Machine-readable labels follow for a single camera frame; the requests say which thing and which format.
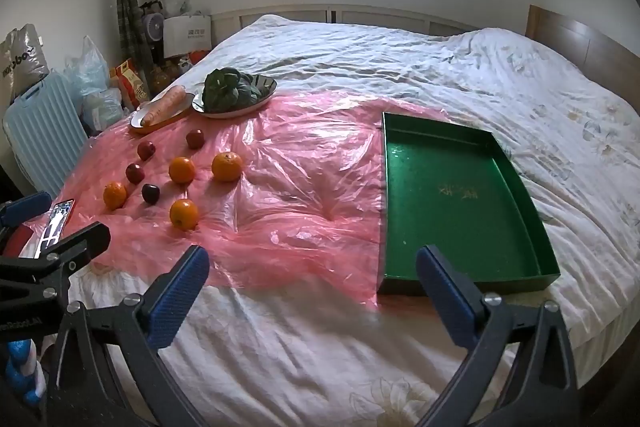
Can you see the green tray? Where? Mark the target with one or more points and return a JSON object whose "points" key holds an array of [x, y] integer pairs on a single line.
{"points": [[450, 197]]}

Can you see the white printed bag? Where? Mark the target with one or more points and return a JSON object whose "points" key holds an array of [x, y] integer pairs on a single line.
{"points": [[22, 57]]}

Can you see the red yellow packet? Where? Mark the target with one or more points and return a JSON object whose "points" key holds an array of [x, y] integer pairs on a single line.
{"points": [[131, 82]]}

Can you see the purple white fan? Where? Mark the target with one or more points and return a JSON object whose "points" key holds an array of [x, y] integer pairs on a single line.
{"points": [[153, 29]]}

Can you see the hanging plaid clothing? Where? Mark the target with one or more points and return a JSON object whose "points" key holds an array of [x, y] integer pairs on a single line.
{"points": [[129, 17]]}

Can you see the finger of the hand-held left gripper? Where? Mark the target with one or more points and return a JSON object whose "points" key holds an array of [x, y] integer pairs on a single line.
{"points": [[80, 241], [30, 207]]}

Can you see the light blue suitcase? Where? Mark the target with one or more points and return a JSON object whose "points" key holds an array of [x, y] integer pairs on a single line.
{"points": [[45, 127]]}

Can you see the red plum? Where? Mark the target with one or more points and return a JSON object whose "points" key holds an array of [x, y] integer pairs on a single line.
{"points": [[195, 138], [146, 150], [134, 173]]}

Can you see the dark purple plum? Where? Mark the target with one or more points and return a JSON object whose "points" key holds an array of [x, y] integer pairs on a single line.
{"points": [[150, 193]]}

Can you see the orange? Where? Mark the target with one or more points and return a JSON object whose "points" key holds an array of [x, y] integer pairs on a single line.
{"points": [[181, 170], [115, 195], [183, 213], [226, 166]]}

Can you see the bluish plastic bag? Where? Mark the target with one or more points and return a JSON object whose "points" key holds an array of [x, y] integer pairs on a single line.
{"points": [[87, 67]]}

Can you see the wooden headboard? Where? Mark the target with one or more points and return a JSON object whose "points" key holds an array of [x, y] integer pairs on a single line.
{"points": [[575, 39]]}

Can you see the white paper bag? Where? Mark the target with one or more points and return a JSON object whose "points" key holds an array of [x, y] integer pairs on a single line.
{"points": [[187, 36]]}

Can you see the green spinach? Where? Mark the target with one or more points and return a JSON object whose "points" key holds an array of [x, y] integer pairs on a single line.
{"points": [[227, 91]]}

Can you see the white wooden panel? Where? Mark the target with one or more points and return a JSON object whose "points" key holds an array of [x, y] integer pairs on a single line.
{"points": [[350, 13]]}

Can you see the smartphone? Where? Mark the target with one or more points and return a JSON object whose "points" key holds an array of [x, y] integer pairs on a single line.
{"points": [[60, 219]]}

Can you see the clear plastic bag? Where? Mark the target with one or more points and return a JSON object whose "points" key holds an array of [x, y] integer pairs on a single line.
{"points": [[102, 108]]}

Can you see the metal plate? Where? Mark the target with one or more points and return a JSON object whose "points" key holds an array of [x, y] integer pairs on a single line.
{"points": [[265, 88]]}

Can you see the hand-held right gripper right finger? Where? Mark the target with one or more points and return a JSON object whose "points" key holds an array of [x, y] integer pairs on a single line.
{"points": [[445, 292]]}

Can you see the carrot on plate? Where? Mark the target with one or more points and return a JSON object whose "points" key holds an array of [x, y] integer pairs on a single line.
{"points": [[137, 126]]}

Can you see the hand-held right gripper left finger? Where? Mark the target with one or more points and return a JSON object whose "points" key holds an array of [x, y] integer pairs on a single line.
{"points": [[180, 297]]}

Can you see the blue and white cloth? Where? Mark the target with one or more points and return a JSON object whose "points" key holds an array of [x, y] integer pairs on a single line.
{"points": [[20, 372]]}

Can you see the pink plastic sheet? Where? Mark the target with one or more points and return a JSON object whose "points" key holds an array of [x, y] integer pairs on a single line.
{"points": [[280, 177]]}

